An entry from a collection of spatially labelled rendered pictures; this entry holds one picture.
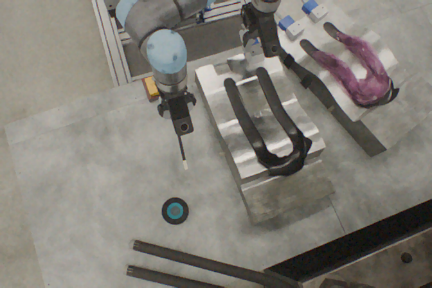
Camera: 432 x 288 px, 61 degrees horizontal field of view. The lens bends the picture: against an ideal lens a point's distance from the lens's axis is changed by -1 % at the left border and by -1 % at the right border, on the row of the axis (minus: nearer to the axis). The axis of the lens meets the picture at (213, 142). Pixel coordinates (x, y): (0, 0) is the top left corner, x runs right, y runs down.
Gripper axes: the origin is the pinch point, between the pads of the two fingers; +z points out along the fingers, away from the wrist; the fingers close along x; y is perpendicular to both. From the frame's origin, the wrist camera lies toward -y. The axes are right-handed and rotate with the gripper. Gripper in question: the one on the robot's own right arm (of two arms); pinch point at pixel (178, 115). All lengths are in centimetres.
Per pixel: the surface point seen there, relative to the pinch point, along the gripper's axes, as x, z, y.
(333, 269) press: -28, 17, -57
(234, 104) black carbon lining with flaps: -17.7, 7.0, -0.3
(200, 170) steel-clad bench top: -1.4, 15.1, -14.4
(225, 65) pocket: -20.1, 8.8, 13.5
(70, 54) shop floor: 39, 95, 89
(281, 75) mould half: -34.9, 6.4, 3.4
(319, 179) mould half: -33.2, 9.0, -30.2
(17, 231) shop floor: 90, 95, 3
